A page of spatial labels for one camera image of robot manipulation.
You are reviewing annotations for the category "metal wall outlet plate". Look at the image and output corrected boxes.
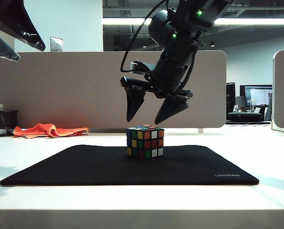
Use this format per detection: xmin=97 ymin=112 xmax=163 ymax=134
xmin=50 ymin=36 xmax=63 ymax=52

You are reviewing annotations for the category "black round ottoman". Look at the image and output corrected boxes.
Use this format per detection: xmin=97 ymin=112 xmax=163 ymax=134
xmin=226 ymin=112 xmax=264 ymax=123

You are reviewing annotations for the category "black mouse pad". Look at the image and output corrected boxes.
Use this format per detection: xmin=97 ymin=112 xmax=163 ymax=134
xmin=0 ymin=145 xmax=260 ymax=187

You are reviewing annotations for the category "black looping cable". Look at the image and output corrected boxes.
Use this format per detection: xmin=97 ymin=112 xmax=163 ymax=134
xmin=120 ymin=0 xmax=170 ymax=73

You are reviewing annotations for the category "multicoloured puzzle cube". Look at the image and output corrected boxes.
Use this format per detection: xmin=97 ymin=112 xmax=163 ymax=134
xmin=126 ymin=125 xmax=165 ymax=159

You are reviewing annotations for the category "beige desk partition panel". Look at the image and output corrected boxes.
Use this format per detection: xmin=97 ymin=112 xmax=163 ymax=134
xmin=0 ymin=50 xmax=227 ymax=131

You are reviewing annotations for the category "orange cloth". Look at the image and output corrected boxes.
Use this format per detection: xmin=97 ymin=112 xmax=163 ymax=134
xmin=13 ymin=123 xmax=90 ymax=139

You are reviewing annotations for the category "rounded beige partition panel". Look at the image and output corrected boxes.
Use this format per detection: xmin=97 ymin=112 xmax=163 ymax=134
xmin=272 ymin=50 xmax=284 ymax=133

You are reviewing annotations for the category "black mesh pen holder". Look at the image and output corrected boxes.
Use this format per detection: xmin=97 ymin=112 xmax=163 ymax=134
xmin=0 ymin=110 xmax=18 ymax=137

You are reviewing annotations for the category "long ceiling light strip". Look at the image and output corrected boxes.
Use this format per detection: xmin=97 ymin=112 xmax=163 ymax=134
xmin=213 ymin=18 xmax=284 ymax=25
xmin=102 ymin=18 xmax=152 ymax=25

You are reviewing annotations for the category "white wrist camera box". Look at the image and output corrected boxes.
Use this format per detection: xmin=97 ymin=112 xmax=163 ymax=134
xmin=129 ymin=60 xmax=155 ymax=75

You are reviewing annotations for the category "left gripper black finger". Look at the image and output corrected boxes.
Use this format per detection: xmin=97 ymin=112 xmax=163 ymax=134
xmin=0 ymin=25 xmax=21 ymax=62
xmin=0 ymin=0 xmax=47 ymax=52

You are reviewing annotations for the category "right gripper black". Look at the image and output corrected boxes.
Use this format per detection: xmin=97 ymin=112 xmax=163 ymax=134
xmin=120 ymin=49 xmax=196 ymax=125

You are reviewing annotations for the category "computer monitor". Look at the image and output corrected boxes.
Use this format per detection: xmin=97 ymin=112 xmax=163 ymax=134
xmin=239 ymin=84 xmax=274 ymax=108

